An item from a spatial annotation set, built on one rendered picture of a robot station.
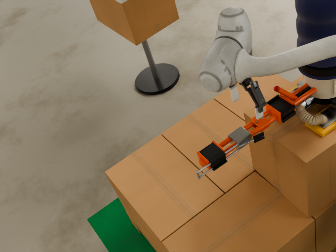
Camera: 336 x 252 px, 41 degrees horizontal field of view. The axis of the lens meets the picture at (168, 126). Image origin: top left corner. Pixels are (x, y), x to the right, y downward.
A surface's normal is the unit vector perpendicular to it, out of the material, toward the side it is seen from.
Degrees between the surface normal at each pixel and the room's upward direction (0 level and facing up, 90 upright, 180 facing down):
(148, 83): 0
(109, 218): 0
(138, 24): 90
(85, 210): 0
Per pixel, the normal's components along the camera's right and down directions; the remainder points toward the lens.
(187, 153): -0.24, -0.69
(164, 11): 0.58, 0.47
